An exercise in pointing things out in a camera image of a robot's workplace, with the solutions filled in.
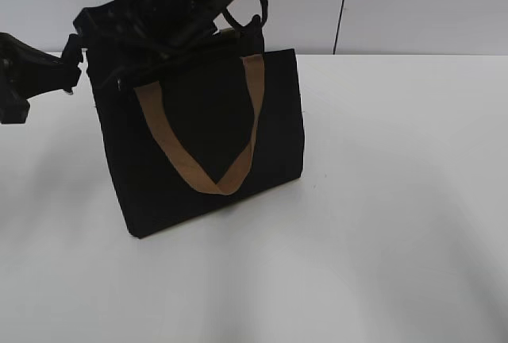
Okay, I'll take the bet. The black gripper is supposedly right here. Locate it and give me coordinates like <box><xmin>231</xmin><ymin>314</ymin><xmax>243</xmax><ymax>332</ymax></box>
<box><xmin>1</xmin><ymin>0</ymin><xmax>167</xmax><ymax>125</ymax></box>

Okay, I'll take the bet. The tan front bag handle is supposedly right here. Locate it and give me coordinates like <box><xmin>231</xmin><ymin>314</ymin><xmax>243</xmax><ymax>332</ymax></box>
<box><xmin>134</xmin><ymin>54</ymin><xmax>265</xmax><ymax>195</ymax></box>

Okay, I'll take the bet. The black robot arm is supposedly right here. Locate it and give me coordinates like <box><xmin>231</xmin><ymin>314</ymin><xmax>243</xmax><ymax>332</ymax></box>
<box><xmin>1</xmin><ymin>0</ymin><xmax>268</xmax><ymax>125</ymax></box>

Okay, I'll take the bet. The black canvas tote bag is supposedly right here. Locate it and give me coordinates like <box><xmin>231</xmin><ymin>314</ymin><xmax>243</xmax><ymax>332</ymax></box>
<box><xmin>87</xmin><ymin>16</ymin><xmax>305</xmax><ymax>238</ymax></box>

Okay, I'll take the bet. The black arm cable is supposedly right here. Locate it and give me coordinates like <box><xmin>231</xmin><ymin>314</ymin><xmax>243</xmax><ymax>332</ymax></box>
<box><xmin>221</xmin><ymin>0</ymin><xmax>271</xmax><ymax>30</ymax></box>

